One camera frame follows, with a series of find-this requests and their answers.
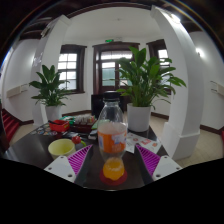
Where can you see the black chair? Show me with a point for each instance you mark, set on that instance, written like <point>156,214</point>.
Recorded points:
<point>95,106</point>

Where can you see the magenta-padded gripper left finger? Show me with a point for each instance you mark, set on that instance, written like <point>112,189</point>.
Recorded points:
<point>60,167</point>

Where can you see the dark framed window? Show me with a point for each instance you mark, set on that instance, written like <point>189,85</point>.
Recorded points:
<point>161,53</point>
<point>68,66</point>

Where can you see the flat round red coaster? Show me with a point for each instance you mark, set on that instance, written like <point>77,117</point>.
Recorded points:
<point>104,180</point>

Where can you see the large potted plant white pot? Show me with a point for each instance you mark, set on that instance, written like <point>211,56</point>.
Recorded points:
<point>143,80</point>

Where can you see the pale yellow cup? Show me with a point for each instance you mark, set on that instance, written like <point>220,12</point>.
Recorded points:
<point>61,148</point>

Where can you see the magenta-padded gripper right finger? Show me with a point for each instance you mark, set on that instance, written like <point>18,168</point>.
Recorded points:
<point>165,167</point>

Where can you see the red carpeted staircase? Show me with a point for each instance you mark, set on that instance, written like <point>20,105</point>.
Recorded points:
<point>10,125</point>

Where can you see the dark wooden double door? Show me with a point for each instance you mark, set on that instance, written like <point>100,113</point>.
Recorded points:
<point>108,71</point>

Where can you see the small potted plant white pot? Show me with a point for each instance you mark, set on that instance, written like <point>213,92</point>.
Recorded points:
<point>50,88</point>

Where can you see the green exit sign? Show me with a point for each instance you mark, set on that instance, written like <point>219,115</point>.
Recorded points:
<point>109,40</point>

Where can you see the printed white leaflet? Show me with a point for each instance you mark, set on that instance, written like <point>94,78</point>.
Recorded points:
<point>145,144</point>

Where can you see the colourful round stickers sheet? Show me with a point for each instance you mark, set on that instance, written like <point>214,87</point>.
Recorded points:
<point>43,130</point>

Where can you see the white wall radiator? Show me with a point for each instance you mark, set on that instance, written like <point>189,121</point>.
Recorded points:
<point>16,90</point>
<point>218,88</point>

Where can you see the red and green toy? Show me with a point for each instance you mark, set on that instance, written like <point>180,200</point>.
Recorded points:
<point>76,139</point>

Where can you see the orange drink bottle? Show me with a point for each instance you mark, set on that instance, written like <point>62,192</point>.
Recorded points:
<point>112,140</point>

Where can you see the brown basket of snacks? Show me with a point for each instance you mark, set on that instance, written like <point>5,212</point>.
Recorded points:
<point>83,124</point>

